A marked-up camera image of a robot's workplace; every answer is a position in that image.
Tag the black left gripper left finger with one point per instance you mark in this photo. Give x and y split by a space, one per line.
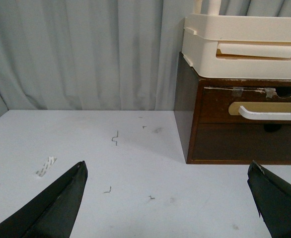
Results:
52 213

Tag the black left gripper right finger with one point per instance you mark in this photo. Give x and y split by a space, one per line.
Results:
272 196

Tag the lower wooden drawer front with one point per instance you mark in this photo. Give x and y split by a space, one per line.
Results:
268 144

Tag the wooden drawer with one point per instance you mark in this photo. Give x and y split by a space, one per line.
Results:
268 144
221 104

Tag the dark brown wooden drawer cabinet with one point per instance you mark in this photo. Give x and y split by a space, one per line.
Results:
189 93

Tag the upper wooden drawer front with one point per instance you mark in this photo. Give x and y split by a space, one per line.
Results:
221 104

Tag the cream plastic drawer unit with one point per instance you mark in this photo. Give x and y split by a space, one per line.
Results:
202 33

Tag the white tape residue strip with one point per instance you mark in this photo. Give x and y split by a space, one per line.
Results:
46 166

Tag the grey curtain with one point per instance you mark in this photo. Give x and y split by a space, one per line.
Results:
91 54

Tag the cream plastic posts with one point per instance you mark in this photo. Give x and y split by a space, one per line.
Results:
207 7

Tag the white drawer handle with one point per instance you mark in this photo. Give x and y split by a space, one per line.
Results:
263 115

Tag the cream plastic drawer handle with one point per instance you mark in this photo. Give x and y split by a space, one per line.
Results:
265 50

